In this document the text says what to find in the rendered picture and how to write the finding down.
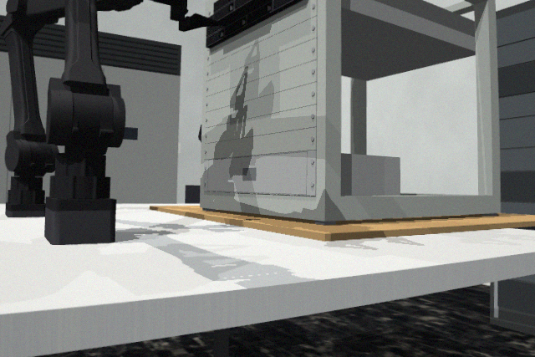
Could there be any orange flat board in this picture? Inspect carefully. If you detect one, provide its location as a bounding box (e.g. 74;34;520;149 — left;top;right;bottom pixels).
150;206;535;242

